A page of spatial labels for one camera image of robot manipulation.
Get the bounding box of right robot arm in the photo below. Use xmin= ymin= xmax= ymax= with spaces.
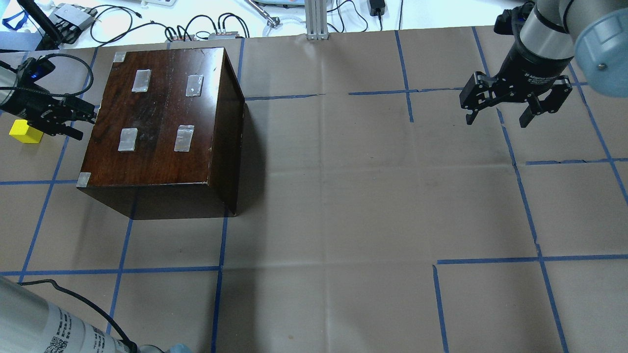
xmin=459 ymin=0 xmax=628 ymax=128

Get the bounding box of aluminium frame post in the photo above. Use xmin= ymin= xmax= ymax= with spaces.
xmin=304 ymin=0 xmax=328 ymax=40

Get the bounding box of grey box with cables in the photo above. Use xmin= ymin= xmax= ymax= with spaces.
xmin=207 ymin=31 xmax=243 ymax=40

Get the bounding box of black cable on table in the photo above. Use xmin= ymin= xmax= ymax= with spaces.
xmin=20 ymin=278 xmax=140 ymax=353

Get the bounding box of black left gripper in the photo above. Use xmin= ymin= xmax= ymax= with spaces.
xmin=0 ymin=57 xmax=97 ymax=141

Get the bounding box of black power adapter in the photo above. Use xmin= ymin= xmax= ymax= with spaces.
xmin=368 ymin=0 xmax=386 ymax=17

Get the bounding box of dark wooden drawer cabinet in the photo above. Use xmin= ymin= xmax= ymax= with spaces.
xmin=76 ymin=47 xmax=245 ymax=220

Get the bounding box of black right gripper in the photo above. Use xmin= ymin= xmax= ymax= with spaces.
xmin=459 ymin=72 xmax=574 ymax=128

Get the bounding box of yellow block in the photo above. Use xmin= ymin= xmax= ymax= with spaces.
xmin=9 ymin=119 xmax=44 ymax=144

